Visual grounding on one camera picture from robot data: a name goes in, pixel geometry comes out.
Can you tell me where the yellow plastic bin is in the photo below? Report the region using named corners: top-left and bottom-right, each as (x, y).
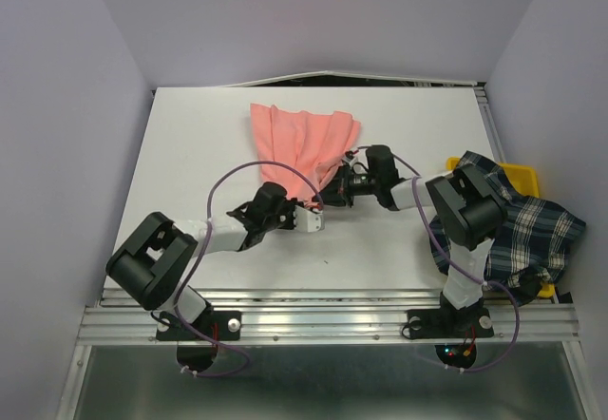
top-left (445, 156), bottom-right (557, 300)

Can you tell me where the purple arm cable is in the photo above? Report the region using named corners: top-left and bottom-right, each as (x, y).
top-left (161, 161), bottom-right (324, 378)
top-left (349, 143), bottom-right (520, 375)

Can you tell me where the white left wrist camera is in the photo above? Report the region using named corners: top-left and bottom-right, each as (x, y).
top-left (294, 205), bottom-right (325, 233)

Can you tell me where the navy plaid skirt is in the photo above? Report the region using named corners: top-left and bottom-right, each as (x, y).
top-left (429, 151), bottom-right (586, 307)

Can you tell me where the aluminium front rail frame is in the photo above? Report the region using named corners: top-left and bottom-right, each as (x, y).
top-left (57, 288), bottom-right (601, 419)

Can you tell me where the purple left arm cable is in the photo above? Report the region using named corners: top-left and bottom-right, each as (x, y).
top-left (161, 161), bottom-right (324, 378)

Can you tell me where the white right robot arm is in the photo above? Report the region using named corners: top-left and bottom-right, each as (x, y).
top-left (320, 144), bottom-right (507, 340)

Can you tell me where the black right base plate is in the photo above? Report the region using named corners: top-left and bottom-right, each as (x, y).
top-left (401, 308), bottom-right (494, 340)

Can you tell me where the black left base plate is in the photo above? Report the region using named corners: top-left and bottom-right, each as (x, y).
top-left (150, 310), bottom-right (242, 342)

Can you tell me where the pink pleated skirt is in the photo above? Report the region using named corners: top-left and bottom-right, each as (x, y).
top-left (250, 104), bottom-right (361, 203)

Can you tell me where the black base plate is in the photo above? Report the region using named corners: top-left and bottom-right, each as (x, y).
top-left (150, 310), bottom-right (242, 342)
top-left (401, 308), bottom-right (494, 340)

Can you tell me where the aluminium right side rail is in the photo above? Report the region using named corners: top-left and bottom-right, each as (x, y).
top-left (473, 82), bottom-right (505, 162)

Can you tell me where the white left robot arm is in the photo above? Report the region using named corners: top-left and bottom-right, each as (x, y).
top-left (105, 182), bottom-right (303, 338)

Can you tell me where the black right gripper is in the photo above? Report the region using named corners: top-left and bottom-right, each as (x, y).
top-left (312, 162), bottom-right (380, 206)

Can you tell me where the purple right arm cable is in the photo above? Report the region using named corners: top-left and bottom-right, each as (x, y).
top-left (349, 143), bottom-right (520, 375)

